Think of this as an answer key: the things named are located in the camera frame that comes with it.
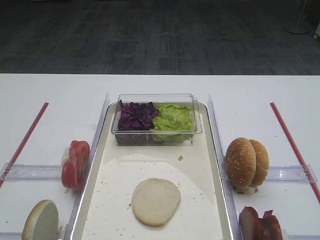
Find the bottom bun on tray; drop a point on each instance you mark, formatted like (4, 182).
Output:
(155, 201)

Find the left red strip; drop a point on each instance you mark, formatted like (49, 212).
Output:
(18, 151)

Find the front meat slice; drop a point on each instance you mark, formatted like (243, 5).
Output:
(250, 224)

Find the sesame bun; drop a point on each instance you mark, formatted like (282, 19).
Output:
(240, 161)
(262, 163)

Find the rear tomato slice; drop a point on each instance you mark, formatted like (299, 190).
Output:
(79, 151)

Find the left upper clear rail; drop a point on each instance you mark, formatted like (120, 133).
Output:
(25, 172)

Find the right red strip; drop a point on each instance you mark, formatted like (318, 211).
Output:
(295, 147)

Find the front tomato slice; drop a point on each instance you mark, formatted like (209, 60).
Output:
(72, 175)

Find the upright bun half left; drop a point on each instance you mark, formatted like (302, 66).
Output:
(42, 222)

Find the clear plastic container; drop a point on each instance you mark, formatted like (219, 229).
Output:
(144, 138)

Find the meat slice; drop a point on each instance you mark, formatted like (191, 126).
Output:
(270, 228)
(250, 224)

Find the clear rail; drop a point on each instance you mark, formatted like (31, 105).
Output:
(10, 235)
(294, 173)
(25, 172)
(287, 236)

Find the front sesame bun top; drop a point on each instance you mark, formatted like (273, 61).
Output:
(240, 161)

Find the tomato slice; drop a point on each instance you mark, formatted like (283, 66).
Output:
(79, 151)
(72, 175)

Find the red strip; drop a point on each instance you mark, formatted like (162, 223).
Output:
(295, 147)
(18, 151)

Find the rear meat slice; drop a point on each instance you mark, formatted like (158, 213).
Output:
(270, 228)

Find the white metal tray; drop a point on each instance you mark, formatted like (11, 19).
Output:
(201, 214)

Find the green lettuce in container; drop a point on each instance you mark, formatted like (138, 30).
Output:
(173, 117)

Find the left long clear divider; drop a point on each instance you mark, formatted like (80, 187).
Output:
(79, 213)

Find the right upper clear rail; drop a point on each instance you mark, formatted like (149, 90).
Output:
(294, 173)

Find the right lower clear rail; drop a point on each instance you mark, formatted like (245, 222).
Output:
(287, 236)

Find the rear sesame bun top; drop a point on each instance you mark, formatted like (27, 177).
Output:
(262, 163)

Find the purple cabbage leaves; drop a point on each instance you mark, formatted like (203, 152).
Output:
(137, 116)

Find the left lower clear rail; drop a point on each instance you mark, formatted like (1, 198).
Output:
(10, 235)

